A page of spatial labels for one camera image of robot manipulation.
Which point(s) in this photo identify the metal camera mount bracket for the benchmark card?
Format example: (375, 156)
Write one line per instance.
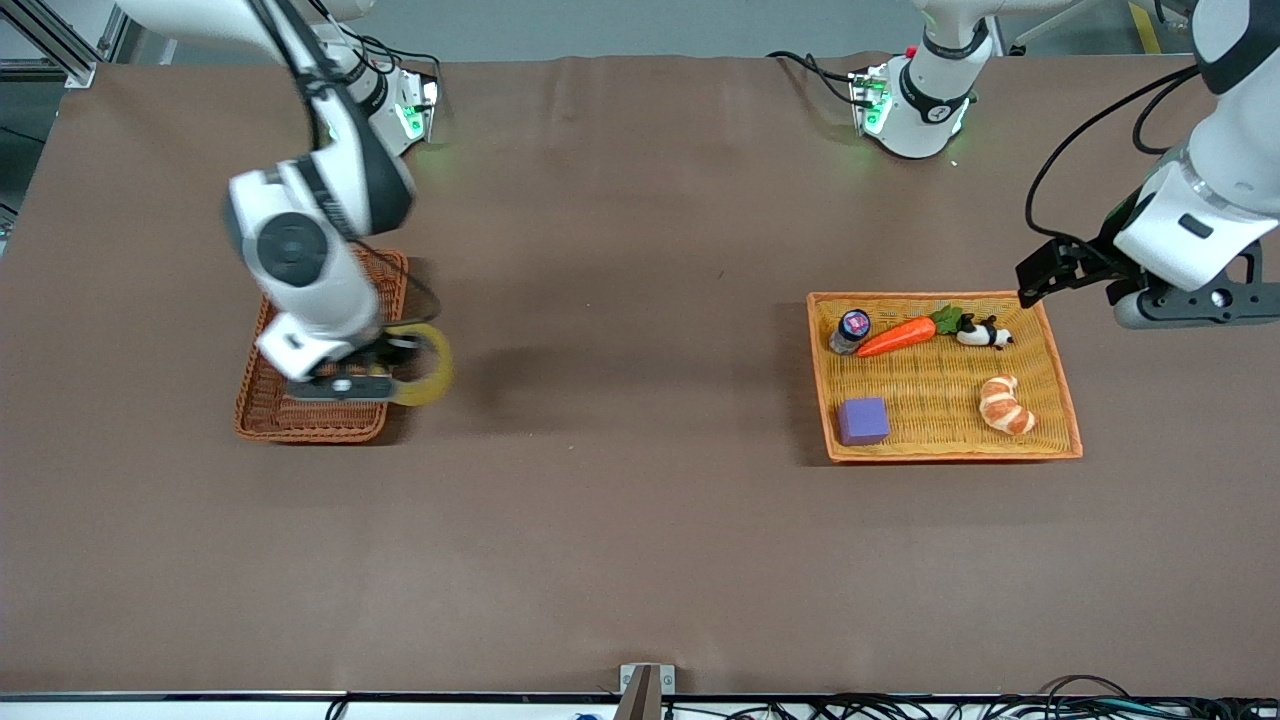
(645, 700)

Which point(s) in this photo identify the toy croissant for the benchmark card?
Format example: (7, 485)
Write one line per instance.
(1003, 405)

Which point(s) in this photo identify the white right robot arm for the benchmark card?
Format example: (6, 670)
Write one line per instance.
(300, 250)

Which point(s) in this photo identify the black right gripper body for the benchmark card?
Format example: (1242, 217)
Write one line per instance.
(392, 350)

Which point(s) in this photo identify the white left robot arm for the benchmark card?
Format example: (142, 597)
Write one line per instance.
(930, 90)

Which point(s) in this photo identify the black white panda toy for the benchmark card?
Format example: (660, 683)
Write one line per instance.
(975, 332)

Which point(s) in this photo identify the brown wicker basket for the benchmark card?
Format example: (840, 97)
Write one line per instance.
(265, 415)

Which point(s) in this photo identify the purple cube block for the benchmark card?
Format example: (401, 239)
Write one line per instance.
(863, 421)

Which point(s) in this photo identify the orange toy carrot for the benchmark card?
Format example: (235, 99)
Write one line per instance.
(900, 335)

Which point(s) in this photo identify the yellowish clear tape roll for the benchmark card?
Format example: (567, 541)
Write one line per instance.
(440, 375)

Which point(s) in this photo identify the brown table cloth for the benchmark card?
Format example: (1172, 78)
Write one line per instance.
(640, 560)

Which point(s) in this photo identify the orange wicker basket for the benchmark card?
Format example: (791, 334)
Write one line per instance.
(940, 442)

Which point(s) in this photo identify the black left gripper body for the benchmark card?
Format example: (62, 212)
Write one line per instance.
(1082, 259)

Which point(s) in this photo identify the small bottle pink cap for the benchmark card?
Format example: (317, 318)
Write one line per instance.
(853, 325)

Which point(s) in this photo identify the grey base connector bracket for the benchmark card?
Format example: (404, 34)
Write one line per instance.
(875, 100)

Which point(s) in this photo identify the aluminium frame extrusion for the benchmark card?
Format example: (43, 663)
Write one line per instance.
(60, 50)

